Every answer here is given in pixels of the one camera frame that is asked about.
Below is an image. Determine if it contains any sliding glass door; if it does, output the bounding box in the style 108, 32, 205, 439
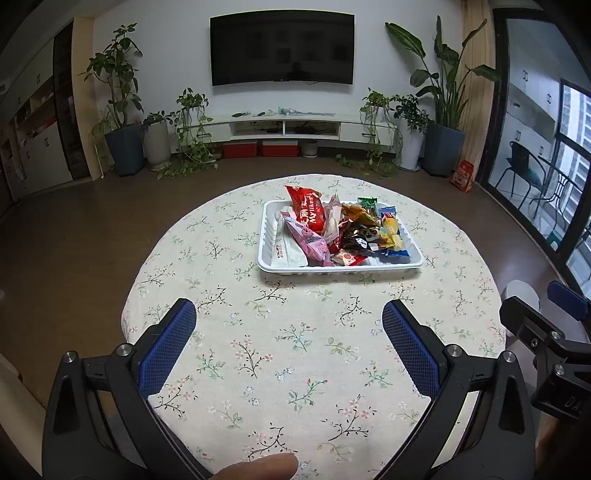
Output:
477, 8, 591, 283

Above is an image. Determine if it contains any blue packet with yellow cake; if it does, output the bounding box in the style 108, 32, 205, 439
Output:
369, 205, 412, 265

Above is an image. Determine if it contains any orange cartoon snack packet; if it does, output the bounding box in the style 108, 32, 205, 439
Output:
340, 203, 378, 227

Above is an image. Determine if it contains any small red white packet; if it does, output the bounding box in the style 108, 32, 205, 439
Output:
329, 248, 370, 268

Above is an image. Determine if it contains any pink snack packet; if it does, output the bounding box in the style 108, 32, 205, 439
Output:
281, 213, 336, 268

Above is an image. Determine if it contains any plant in tall white pot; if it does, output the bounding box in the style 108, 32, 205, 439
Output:
392, 93, 431, 172

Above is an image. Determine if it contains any red storage box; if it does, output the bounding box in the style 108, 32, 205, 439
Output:
222, 141, 258, 159
259, 140, 299, 158

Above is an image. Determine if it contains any large red snack bag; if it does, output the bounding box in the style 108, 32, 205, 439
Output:
284, 185, 330, 234

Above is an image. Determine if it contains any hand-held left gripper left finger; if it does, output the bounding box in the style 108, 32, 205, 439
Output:
41, 298, 213, 480

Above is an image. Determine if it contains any round table with floral cloth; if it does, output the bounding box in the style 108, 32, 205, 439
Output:
121, 173, 507, 480

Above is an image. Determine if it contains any black snack packet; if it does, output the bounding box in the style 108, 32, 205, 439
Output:
342, 223, 385, 255

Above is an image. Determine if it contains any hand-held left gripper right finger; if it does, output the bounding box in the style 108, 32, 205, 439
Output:
376, 299, 539, 480

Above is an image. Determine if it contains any person's right forearm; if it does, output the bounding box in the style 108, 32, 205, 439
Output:
531, 413, 591, 480

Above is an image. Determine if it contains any hanging vine plant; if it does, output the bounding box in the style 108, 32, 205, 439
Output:
336, 88, 401, 179

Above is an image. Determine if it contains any white wardrobe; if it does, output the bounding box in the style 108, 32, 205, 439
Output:
0, 46, 75, 200

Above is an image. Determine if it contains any clear orange-print packet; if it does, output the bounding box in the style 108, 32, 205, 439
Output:
323, 194, 345, 246

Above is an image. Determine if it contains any wall television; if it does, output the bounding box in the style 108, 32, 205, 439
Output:
209, 13, 356, 88

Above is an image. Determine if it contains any plant in white ribbed pot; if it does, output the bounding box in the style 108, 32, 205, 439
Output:
140, 110, 175, 170

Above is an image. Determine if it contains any white plastic tray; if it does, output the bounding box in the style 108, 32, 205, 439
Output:
257, 198, 424, 277

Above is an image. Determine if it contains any red gift bag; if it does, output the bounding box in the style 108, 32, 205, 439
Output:
450, 160, 475, 193

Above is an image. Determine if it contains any long white silver packet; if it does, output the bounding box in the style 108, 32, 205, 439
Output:
270, 210, 310, 269

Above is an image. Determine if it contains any trailing vine plant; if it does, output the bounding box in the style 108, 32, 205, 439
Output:
156, 87, 221, 181

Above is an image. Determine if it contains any metal balcony table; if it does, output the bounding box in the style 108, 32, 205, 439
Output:
529, 154, 583, 224

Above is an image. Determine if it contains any black balcony chair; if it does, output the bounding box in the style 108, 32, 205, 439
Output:
495, 141, 546, 204

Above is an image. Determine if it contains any big-leaf plant grey pot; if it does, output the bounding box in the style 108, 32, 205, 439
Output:
385, 16, 502, 178

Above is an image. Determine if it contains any tall tree plant grey pot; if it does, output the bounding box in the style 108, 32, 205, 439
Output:
80, 23, 147, 177

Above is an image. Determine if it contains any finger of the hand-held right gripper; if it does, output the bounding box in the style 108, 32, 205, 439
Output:
547, 281, 591, 322
499, 296, 567, 352

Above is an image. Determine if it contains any person's left hand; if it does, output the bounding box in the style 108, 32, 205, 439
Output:
212, 452, 299, 480

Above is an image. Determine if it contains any beige curtain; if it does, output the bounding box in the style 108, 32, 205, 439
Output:
462, 0, 496, 177

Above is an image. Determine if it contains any white television cabinet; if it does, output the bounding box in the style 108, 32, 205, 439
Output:
202, 112, 399, 142

